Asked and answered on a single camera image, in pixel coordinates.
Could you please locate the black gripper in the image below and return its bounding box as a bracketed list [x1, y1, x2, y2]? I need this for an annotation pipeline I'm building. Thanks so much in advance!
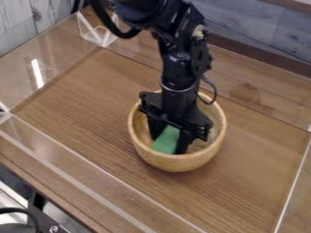
[138, 81, 213, 155]

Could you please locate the green rectangular stick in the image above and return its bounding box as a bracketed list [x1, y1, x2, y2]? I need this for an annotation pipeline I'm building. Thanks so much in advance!
[152, 126, 180, 155]

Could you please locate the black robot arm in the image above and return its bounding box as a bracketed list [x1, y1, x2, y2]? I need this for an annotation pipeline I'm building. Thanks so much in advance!
[89, 0, 212, 155]

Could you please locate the wooden bowl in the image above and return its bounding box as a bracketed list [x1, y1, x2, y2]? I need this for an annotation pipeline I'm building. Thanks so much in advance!
[128, 102, 227, 172]

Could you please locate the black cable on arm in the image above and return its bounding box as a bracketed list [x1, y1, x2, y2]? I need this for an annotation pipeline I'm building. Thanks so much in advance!
[193, 76, 219, 106]

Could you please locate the clear acrylic enclosure wall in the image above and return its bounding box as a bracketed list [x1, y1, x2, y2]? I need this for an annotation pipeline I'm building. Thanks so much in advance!
[0, 10, 311, 233]

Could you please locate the black table leg bracket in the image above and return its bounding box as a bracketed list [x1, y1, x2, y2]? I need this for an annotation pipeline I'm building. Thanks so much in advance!
[28, 192, 70, 233]

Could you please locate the black cable lower left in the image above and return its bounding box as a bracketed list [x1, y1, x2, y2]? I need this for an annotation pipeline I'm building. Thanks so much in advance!
[0, 206, 34, 233]

